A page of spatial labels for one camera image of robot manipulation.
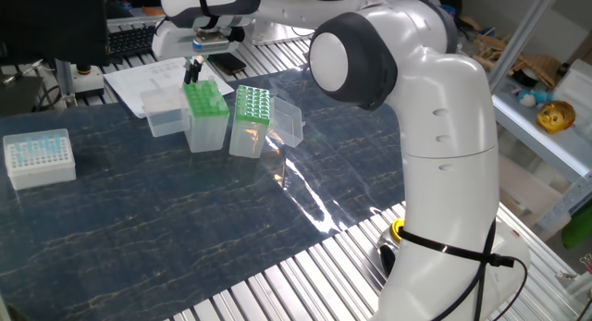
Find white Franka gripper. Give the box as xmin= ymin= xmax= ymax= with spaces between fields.
xmin=151 ymin=22 xmax=244 ymax=85

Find translucent tip box green rack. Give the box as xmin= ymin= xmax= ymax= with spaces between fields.
xmin=140 ymin=79 xmax=231 ymax=154
xmin=228 ymin=83 xmax=305 ymax=159

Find white tip box blue tips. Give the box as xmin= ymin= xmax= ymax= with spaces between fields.
xmin=2 ymin=128 xmax=78 ymax=191

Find black smartphone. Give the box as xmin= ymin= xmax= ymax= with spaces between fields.
xmin=207 ymin=51 xmax=248 ymax=76

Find white paper sheet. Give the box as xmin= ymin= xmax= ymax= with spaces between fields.
xmin=104 ymin=51 xmax=235 ymax=119

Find black keyboard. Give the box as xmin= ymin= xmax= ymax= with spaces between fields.
xmin=106 ymin=24 xmax=158 ymax=59

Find white stand base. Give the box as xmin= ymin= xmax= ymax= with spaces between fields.
xmin=72 ymin=64 xmax=106 ymax=99

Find black monitor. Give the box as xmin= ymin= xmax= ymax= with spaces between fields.
xmin=0 ymin=0 xmax=111 ymax=68

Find dark marble pattern mat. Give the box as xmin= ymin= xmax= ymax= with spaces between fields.
xmin=0 ymin=56 xmax=408 ymax=321

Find silver metal bar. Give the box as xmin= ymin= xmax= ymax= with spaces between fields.
xmin=1 ymin=57 xmax=45 ymax=86

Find black box device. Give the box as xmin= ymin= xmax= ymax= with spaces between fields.
xmin=0 ymin=73 xmax=45 ymax=118

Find glass jar gold lid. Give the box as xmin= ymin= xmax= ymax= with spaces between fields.
xmin=376 ymin=217 xmax=406 ymax=276

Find blue white toy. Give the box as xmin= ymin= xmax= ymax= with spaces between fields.
xmin=515 ymin=88 xmax=555 ymax=108

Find white foam block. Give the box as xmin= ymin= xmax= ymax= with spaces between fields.
xmin=498 ymin=154 xmax=563 ymax=220

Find golden toy figure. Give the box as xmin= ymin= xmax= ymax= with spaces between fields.
xmin=536 ymin=100 xmax=577 ymax=136

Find white metal shelf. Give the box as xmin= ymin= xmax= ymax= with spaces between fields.
xmin=492 ymin=80 xmax=592 ymax=183

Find grey slotted angle beam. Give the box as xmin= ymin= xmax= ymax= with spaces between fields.
xmin=531 ymin=172 xmax=592 ymax=241

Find aluminium frame rail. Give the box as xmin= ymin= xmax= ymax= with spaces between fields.
xmin=106 ymin=13 xmax=166 ymax=27

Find white pedestal metal base plate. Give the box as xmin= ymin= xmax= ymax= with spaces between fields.
xmin=249 ymin=19 xmax=315 ymax=47

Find aluminium frame post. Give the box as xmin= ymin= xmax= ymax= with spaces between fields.
xmin=487 ymin=0 xmax=565 ymax=93
xmin=55 ymin=56 xmax=78 ymax=109

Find black cable loop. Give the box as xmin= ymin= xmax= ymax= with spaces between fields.
xmin=32 ymin=82 xmax=64 ymax=113

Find thick black cable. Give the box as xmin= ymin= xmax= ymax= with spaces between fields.
xmin=432 ymin=218 xmax=499 ymax=321

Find thin dark red cable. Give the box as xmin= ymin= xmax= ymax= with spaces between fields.
xmin=489 ymin=255 xmax=528 ymax=321

